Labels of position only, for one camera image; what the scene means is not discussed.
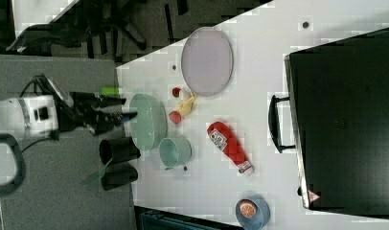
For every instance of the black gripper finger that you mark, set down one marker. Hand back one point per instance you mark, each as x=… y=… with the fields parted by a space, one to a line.
x=110 y=101
x=116 y=118

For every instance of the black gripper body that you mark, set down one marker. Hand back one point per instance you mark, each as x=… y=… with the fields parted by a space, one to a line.
x=79 y=110

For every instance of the black oven door handle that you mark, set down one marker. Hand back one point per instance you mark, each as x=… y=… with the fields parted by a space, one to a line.
x=274 y=124

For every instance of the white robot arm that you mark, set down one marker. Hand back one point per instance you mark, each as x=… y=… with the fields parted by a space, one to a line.
x=45 y=117

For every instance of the black toaster oven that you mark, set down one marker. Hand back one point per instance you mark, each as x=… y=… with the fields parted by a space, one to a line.
x=339 y=100

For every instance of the green marker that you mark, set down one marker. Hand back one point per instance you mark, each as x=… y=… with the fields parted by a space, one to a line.
x=110 y=91

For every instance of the black cylinder upper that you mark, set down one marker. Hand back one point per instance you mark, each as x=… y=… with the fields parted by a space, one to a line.
x=118 y=150

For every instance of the black cylinder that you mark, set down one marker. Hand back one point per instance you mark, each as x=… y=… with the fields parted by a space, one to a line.
x=118 y=150
x=118 y=175

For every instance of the large green bowl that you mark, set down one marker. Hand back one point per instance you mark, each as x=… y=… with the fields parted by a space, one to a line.
x=149 y=127

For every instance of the black cylinder lower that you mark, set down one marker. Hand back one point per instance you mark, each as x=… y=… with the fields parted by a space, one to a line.
x=118 y=175

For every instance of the red toy fruit lower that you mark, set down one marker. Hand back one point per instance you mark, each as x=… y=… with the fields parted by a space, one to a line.
x=175 y=117

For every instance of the red toy fruit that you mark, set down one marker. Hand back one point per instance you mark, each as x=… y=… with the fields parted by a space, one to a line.
x=175 y=117
x=176 y=92

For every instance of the small green cup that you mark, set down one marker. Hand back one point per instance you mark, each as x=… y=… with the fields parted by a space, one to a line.
x=175 y=151

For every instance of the red toy fruit upper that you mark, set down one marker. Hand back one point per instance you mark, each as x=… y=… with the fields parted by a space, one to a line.
x=176 y=92

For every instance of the black office chair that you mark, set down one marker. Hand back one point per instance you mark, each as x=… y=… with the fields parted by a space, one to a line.
x=89 y=18

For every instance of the yellow toy banana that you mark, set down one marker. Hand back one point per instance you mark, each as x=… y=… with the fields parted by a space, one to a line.
x=186 y=103

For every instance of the dark teal crate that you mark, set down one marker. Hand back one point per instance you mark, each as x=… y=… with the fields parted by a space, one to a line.
x=152 y=219

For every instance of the red ketchup bottle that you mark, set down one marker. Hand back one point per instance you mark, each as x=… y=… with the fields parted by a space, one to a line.
x=226 y=141

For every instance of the lilac oval plate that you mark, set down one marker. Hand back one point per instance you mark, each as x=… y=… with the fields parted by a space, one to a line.
x=207 y=61

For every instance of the orange slice toy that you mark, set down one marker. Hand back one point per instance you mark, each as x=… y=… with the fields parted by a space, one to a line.
x=248 y=208

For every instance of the blue bowl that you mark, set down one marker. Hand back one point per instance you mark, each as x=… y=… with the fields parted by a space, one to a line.
x=260 y=219

